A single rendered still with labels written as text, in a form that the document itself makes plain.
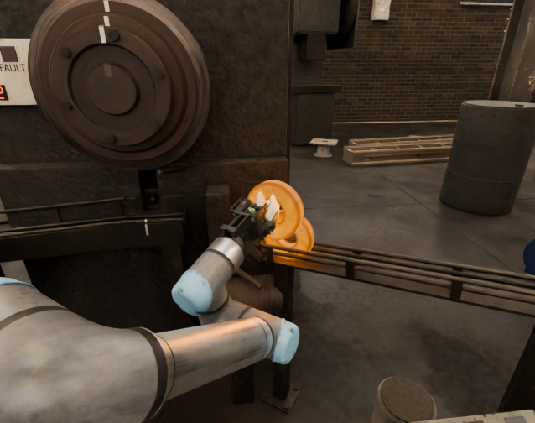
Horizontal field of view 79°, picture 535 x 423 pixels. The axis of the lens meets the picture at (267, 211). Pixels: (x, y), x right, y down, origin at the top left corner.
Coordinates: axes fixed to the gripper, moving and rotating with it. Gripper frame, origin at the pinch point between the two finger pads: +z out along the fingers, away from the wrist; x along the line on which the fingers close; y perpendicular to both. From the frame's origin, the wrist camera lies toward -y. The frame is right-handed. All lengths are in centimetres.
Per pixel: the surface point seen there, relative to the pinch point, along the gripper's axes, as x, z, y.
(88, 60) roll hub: 44, -5, 36
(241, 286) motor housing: 12.0, -6.9, -30.9
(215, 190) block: 26.4, 8.0, -6.8
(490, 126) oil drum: -62, 230, -73
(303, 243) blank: -5.4, 3.9, -16.0
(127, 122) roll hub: 38.2, -5.0, 20.8
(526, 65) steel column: -93, 396, -73
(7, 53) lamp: 79, -5, 38
